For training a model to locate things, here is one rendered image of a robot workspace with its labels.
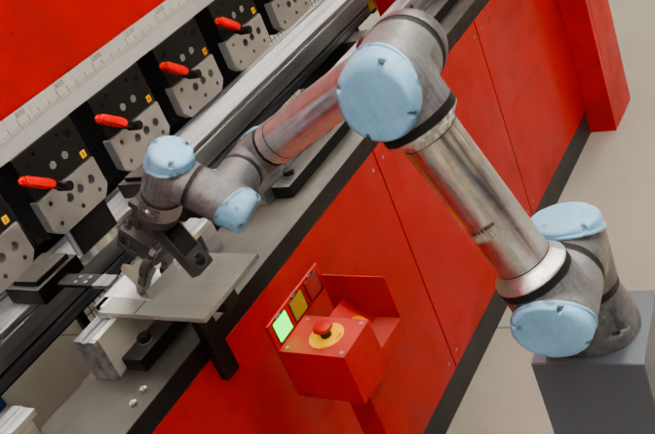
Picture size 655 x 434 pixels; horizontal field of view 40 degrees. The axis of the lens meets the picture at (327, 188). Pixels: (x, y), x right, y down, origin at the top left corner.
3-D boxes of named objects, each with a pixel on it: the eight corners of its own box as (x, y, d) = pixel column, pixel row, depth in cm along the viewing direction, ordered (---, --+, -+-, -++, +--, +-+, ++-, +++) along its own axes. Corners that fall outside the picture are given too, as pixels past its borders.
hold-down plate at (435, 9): (426, 39, 261) (422, 29, 260) (409, 41, 264) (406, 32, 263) (462, -5, 282) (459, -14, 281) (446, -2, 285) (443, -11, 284)
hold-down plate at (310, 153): (293, 197, 206) (288, 186, 205) (275, 198, 209) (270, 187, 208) (350, 129, 227) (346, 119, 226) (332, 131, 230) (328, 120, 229)
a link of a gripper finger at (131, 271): (120, 280, 167) (133, 244, 162) (146, 297, 166) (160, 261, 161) (110, 288, 165) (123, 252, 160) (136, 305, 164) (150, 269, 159)
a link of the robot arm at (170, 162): (184, 177, 139) (136, 152, 140) (174, 220, 147) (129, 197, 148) (209, 147, 145) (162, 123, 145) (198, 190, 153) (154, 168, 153)
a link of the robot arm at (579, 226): (623, 254, 147) (605, 185, 141) (613, 308, 137) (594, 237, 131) (550, 258, 153) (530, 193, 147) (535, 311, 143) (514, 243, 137)
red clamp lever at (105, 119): (103, 112, 161) (143, 121, 169) (88, 114, 163) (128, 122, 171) (102, 122, 161) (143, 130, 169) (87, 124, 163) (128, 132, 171)
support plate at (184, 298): (206, 323, 152) (204, 318, 152) (100, 316, 167) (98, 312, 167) (259, 256, 165) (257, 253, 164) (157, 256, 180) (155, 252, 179)
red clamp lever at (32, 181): (26, 175, 147) (74, 180, 155) (11, 176, 150) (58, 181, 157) (26, 185, 147) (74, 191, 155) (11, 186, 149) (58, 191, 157)
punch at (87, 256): (89, 264, 167) (64, 223, 162) (82, 264, 168) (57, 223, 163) (122, 232, 173) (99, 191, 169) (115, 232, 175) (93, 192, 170)
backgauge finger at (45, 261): (97, 308, 172) (85, 288, 169) (13, 303, 187) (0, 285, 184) (134, 268, 180) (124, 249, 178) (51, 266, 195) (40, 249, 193)
